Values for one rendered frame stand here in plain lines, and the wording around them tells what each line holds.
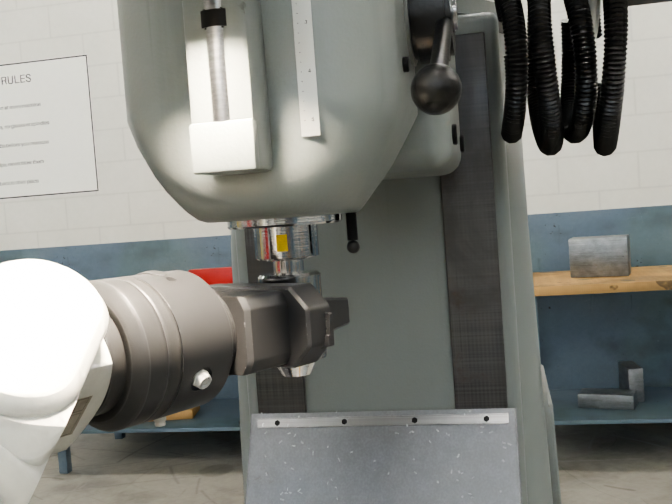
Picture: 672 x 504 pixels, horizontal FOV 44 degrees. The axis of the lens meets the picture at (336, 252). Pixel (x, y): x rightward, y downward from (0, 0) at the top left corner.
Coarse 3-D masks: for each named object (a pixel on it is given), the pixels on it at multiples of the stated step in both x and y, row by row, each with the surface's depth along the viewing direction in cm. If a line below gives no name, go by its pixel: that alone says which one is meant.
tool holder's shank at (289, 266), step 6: (300, 258) 61; (306, 258) 61; (276, 264) 61; (282, 264) 61; (288, 264) 61; (294, 264) 61; (300, 264) 61; (276, 270) 61; (282, 270) 61; (288, 270) 61; (294, 270) 61; (300, 270) 61
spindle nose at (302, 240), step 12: (264, 228) 60; (276, 228) 59; (288, 228) 59; (300, 228) 60; (312, 228) 60; (264, 240) 60; (288, 240) 59; (300, 240) 60; (312, 240) 60; (264, 252) 60; (276, 252) 60; (288, 252) 59; (300, 252) 60; (312, 252) 60
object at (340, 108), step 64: (128, 0) 55; (320, 0) 51; (384, 0) 54; (128, 64) 55; (320, 64) 52; (384, 64) 53; (320, 128) 52; (384, 128) 54; (192, 192) 54; (256, 192) 53; (320, 192) 54
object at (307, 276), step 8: (272, 272) 64; (304, 272) 61; (312, 272) 61; (264, 280) 60; (272, 280) 60; (280, 280) 60; (288, 280) 60; (296, 280) 60; (304, 280) 60; (312, 280) 60; (320, 280) 62
